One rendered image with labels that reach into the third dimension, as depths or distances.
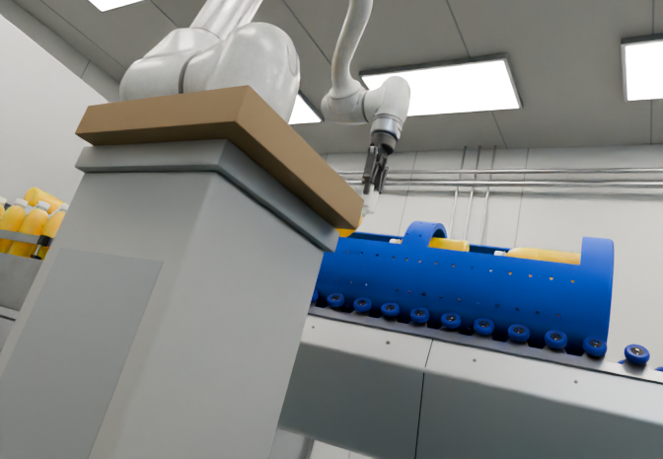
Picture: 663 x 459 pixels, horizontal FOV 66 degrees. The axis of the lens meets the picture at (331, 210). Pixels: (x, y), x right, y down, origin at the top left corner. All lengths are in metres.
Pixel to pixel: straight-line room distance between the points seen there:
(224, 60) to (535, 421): 0.92
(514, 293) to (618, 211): 3.74
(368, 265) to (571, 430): 0.56
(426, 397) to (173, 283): 0.72
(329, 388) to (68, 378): 0.71
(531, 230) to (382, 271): 3.70
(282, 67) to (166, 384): 0.55
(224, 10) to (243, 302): 0.68
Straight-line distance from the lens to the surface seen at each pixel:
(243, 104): 0.65
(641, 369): 1.22
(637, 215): 4.90
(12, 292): 1.92
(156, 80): 1.04
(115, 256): 0.75
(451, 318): 1.24
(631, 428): 1.18
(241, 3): 1.23
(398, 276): 1.28
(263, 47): 0.93
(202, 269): 0.68
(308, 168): 0.75
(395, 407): 1.24
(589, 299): 1.21
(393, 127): 1.54
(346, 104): 1.62
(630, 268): 4.73
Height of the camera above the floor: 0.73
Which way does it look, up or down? 20 degrees up
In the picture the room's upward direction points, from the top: 15 degrees clockwise
